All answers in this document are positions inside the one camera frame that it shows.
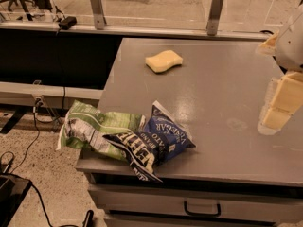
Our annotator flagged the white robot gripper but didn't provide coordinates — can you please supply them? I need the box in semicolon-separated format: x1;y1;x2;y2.
256;4;303;135

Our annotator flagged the blue chip bag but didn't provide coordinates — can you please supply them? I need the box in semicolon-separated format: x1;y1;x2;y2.
103;101;195;183

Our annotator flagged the green chip bag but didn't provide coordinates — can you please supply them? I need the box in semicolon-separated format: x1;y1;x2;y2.
57;100;146;161

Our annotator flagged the yellow sponge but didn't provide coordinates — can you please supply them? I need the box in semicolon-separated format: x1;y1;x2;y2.
145;50;183;74

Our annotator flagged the grey cabinet drawer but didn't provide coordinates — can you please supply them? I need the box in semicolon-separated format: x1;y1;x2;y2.
88;184;303;225

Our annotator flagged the black power adapter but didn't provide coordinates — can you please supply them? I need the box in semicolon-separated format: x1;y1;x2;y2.
59;16;77;30

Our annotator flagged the black box on floor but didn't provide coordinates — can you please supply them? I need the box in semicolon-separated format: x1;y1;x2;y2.
0;174;32;227

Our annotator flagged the right metal panel bracket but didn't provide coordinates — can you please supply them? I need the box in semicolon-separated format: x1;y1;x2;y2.
206;0;224;36

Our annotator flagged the metal panel bracket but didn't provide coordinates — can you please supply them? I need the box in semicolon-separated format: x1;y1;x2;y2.
206;0;224;36
90;0;106;29

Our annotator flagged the black drawer handle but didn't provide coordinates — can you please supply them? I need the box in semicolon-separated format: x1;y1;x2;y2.
183;201;222;218

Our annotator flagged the left metal panel bracket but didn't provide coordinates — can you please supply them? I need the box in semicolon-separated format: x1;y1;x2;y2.
90;0;106;29

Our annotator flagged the black floor cable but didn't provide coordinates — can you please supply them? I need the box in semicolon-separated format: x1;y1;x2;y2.
0;85;80;227

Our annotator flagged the grey metal rail bench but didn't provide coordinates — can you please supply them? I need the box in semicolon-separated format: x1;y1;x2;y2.
0;81;103;108

